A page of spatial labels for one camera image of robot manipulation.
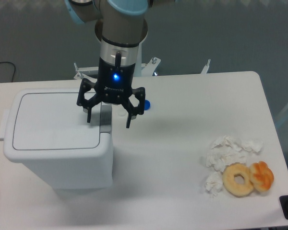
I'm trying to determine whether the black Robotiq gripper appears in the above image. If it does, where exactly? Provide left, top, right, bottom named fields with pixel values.
left=76, top=58, right=145, bottom=128

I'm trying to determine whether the white hinged trash can lid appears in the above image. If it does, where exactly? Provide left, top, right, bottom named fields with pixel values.
left=13, top=92, right=101, bottom=150

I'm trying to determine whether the white plastic trash can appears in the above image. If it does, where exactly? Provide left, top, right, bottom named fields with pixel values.
left=3, top=88, right=113, bottom=189

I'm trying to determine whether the white bottle cap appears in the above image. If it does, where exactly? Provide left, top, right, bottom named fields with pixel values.
left=118, top=110, right=126, bottom=116

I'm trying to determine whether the blue bottle cap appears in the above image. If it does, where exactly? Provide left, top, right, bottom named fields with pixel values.
left=144, top=100, right=151, bottom=111

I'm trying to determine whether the large crumpled white tissue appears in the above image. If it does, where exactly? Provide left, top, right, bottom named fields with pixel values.
left=205, top=136, right=264, bottom=172

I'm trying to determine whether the small crumpled white tissue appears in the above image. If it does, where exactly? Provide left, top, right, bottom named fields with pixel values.
left=204, top=172, right=223, bottom=197

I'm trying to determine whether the orange glazed twisted bun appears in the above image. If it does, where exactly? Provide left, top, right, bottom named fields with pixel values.
left=249, top=161, right=274, bottom=192

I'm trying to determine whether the white metal base frame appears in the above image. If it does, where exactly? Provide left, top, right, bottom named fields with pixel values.
left=73, top=57, right=212, bottom=80

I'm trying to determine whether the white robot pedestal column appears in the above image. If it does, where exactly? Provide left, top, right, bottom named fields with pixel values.
left=95, top=19, right=148, bottom=77

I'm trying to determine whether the black cable on floor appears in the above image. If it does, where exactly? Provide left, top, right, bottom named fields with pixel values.
left=0, top=61, right=16, bottom=83

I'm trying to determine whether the plain ring doughnut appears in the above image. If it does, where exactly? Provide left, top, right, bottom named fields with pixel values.
left=222, top=163, right=254, bottom=197

